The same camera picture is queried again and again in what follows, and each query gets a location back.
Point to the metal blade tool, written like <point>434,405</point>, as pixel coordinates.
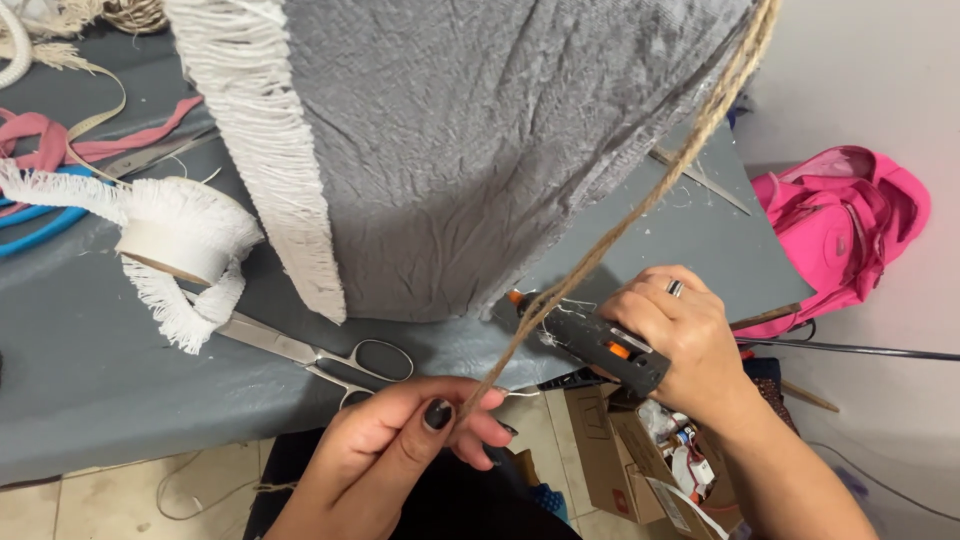
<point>701,178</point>

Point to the white fringe trim roll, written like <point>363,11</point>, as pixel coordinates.
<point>180,240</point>

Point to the pink fabric strip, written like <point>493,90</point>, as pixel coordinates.
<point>67,142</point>

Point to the white fringe trim strip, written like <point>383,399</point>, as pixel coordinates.
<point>259,142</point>

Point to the person's right fingers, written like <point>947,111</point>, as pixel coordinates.
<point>645,300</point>

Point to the wooden stick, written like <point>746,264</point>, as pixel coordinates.
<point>765,316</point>

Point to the person's black clothing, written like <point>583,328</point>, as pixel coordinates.
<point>450,502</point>

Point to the person's left hand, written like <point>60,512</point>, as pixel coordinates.
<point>375,442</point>

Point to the grey tablecloth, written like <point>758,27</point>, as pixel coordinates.
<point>112,360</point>

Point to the person's right hand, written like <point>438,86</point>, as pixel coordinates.
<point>694,337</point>

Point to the silver scissors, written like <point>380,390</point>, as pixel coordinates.
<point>322,352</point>

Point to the jute twine ball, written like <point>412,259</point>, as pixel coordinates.
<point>135,15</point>

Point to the black hot glue gun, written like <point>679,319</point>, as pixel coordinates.
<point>600,341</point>

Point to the grey fabric covered lampshade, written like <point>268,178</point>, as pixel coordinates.
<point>480,157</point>

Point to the pink backpack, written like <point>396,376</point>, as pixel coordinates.
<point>832,225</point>

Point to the long grey scissors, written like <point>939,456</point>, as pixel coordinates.
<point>154,154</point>

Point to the beige ribbon tape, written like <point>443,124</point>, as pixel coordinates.
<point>97,112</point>

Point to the cardboard box of supplies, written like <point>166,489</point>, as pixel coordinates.
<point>645,465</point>

